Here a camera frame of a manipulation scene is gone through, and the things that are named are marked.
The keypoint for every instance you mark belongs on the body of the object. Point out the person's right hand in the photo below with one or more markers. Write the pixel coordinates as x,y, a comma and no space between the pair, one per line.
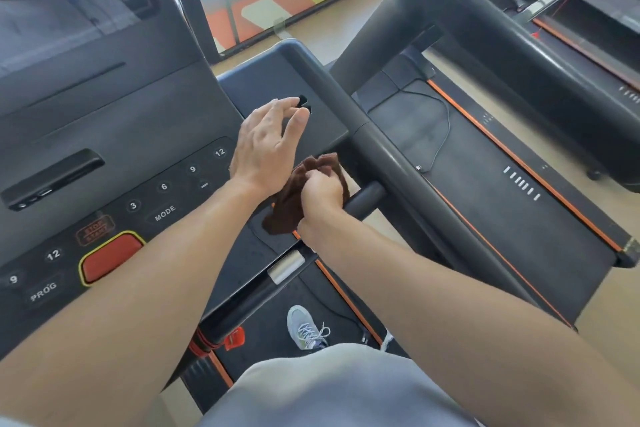
322,201

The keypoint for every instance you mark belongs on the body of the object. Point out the person's grey shirt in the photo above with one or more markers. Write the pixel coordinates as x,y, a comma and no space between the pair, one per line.
325,391

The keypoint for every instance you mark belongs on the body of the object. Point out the brown microfibre cloth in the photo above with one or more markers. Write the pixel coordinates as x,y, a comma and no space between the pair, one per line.
285,206

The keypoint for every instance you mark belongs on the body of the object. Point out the person's left hand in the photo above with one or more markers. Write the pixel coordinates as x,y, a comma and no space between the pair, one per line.
265,151

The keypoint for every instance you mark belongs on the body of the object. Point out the black window frame post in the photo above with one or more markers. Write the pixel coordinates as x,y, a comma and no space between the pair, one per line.
190,1

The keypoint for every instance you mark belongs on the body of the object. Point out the black treadmill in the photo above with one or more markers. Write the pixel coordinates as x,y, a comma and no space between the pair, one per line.
525,221
100,116
600,41

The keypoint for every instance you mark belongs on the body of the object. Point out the person's grey shoe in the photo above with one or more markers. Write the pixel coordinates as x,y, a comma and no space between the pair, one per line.
386,341
302,326

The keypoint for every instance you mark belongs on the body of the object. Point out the person's right forearm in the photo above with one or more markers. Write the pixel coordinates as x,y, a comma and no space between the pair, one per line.
475,331

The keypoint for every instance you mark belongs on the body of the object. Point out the person's left grey shoe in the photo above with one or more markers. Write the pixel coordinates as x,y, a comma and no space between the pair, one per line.
302,326

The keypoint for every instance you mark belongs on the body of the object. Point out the person's right grey shoe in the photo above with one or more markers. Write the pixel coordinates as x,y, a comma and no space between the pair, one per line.
386,341

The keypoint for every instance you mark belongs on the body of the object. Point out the person's left forearm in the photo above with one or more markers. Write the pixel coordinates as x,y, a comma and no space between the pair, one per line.
125,301

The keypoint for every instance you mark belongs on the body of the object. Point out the grey metal floor bracket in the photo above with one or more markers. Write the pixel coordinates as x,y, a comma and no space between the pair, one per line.
282,31

